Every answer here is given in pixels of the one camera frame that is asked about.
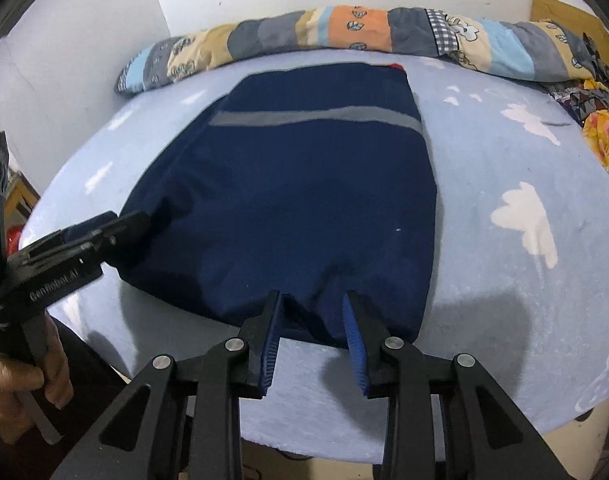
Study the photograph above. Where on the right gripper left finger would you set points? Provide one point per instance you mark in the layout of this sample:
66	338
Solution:
181	418

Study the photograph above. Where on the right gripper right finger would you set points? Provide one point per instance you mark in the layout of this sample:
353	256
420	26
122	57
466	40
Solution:
447	418

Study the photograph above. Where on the navy work shirt red collar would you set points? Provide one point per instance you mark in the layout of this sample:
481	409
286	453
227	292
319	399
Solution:
314	182

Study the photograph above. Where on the pile of patterned clothes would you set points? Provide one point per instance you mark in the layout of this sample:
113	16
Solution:
581	98

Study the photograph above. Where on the left hand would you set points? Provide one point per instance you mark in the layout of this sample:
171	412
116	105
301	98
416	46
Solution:
52	375

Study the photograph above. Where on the red box on floor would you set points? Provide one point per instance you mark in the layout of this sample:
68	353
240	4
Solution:
13	235

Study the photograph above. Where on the yellow floral scarf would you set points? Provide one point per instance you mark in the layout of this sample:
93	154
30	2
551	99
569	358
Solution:
595	131

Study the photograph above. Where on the patchwork rolled quilt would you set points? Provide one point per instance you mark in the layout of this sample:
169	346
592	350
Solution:
541	51

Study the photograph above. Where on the wooden headboard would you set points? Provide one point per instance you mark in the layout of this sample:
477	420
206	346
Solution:
575	19

